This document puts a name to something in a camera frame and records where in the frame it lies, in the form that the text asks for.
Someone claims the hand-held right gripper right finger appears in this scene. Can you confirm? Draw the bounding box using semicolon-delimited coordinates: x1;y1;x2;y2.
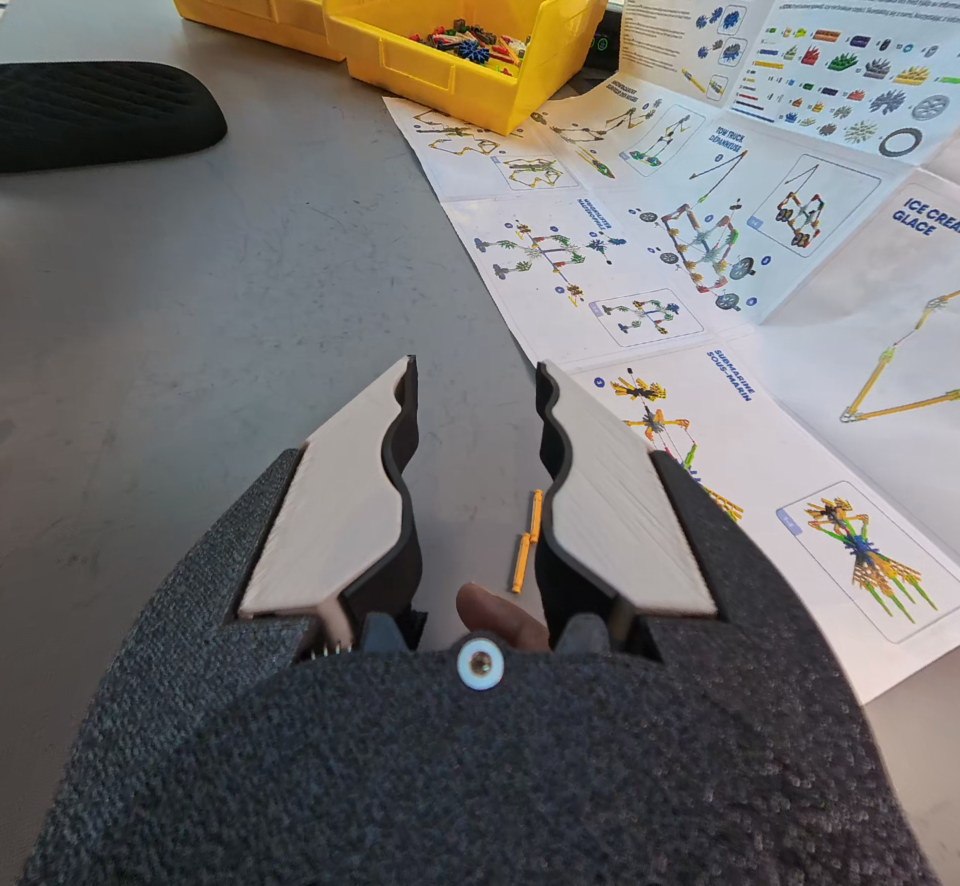
534;361;721;632

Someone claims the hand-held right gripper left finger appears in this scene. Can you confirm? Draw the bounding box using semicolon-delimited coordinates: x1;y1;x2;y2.
237;357;426;632

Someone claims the pile of toy pieces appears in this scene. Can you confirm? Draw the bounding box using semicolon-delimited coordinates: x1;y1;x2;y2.
408;19;529;74

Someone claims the grey desk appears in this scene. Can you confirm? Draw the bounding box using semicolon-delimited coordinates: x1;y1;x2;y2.
0;0;960;886

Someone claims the person's right hand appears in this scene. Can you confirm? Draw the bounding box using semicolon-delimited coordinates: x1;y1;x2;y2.
455;582;552;656

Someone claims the printed instruction sheet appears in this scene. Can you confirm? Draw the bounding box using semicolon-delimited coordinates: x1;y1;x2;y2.
383;0;960;704

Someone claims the black textured wrist rest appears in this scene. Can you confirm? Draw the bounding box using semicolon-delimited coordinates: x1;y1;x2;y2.
0;61;229;175

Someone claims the black device with green lights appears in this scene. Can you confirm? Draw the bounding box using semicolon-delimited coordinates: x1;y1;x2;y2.
588;13;619;74

